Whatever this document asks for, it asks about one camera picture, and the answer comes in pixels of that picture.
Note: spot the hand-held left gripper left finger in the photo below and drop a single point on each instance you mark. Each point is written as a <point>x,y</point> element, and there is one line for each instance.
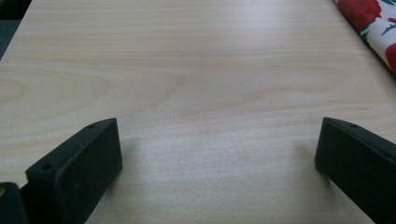
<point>84,168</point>

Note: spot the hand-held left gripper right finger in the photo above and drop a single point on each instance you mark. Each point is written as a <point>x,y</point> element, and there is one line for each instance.
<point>358,168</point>

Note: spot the white rose print shirt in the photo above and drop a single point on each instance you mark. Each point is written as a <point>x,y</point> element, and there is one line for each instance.
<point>373,18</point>

